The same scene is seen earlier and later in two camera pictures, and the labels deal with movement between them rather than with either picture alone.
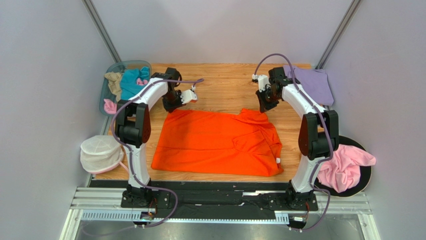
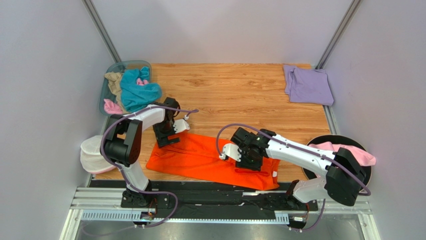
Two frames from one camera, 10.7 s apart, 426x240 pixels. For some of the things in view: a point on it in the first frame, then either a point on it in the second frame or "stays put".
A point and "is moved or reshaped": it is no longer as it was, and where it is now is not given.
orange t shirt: x=217 y=141 is moved or reshaped
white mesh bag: x=99 y=153 stays put
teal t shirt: x=128 y=86 stays put
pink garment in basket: x=110 y=107 stays put
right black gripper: x=264 y=101 to x=249 y=165
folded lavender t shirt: x=315 y=82 stays put
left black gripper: x=171 y=108 to x=162 y=139
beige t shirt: x=114 y=79 stays put
